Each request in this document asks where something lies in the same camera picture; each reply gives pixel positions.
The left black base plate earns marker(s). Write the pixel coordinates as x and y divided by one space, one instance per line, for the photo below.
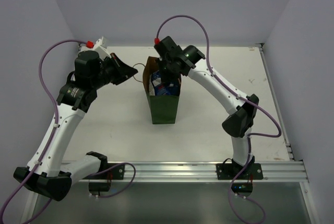
107 177

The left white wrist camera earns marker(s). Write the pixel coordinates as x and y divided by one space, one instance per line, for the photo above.
100 46

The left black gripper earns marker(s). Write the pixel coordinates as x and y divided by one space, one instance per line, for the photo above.
115 68

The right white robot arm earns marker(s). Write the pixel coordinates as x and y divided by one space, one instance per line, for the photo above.
241 114

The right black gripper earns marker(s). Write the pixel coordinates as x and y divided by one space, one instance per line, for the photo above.
167 70

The green paper bag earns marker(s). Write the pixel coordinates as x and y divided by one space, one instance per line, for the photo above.
163 108

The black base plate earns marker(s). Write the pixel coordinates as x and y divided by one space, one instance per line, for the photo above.
243 184
107 177

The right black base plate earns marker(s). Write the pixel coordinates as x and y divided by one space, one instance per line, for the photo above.
243 184

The aluminium mounting rail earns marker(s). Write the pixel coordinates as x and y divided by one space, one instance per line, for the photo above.
210 172

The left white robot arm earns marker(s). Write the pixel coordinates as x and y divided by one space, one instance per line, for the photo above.
45 174

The blue snack packet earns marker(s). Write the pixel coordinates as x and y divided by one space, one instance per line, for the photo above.
158 88

